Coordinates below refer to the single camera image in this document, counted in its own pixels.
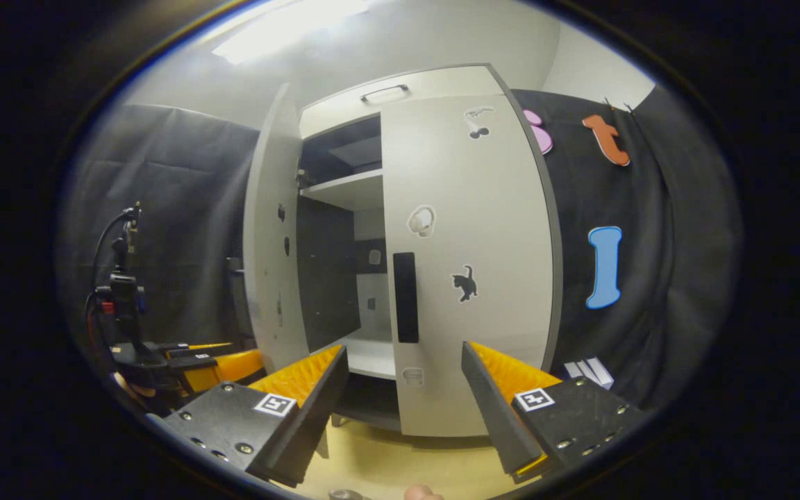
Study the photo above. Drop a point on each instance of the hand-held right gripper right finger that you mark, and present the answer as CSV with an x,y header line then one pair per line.
x,y
490,410

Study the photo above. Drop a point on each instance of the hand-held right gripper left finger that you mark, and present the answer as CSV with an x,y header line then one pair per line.
x,y
317,410

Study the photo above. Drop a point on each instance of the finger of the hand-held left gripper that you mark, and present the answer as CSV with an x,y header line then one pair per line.
x,y
233,364
192,349

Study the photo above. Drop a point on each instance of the white cabinet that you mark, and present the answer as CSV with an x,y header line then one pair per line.
x,y
372,354

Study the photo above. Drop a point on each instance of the white cabinet door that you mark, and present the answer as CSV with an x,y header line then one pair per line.
x,y
483,243
268,278

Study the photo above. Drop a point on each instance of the metal door hinge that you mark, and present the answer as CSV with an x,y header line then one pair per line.
x,y
301,179

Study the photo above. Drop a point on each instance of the white cabinet shelf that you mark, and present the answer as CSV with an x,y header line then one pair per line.
x,y
351,189

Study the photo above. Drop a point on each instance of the white cabinet drawer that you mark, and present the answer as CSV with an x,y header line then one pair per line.
x,y
435,87

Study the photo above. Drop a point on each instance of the dark blue book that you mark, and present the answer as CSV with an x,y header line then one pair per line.
x,y
575,371

